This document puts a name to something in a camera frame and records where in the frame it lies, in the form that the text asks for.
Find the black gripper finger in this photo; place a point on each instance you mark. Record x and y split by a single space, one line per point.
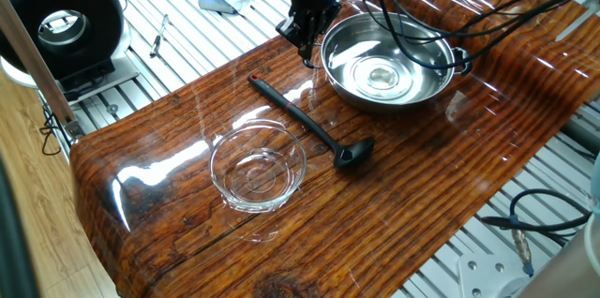
316 31
295 28

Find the black ladle with red accents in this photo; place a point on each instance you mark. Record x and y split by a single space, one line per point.
351 153

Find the clear glass bowl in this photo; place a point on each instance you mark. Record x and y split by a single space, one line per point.
258 171

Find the small screwdriver tool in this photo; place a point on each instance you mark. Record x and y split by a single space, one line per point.
157 42

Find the glossy wood grain table mat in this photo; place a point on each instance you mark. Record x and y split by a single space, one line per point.
375 195

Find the metal washer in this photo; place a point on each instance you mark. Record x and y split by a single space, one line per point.
112 109

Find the brown wooden beam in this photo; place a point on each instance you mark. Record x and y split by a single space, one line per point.
28 54

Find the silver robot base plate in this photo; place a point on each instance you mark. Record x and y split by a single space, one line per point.
483 274

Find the dark foreground frame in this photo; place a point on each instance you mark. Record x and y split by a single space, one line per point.
11 251

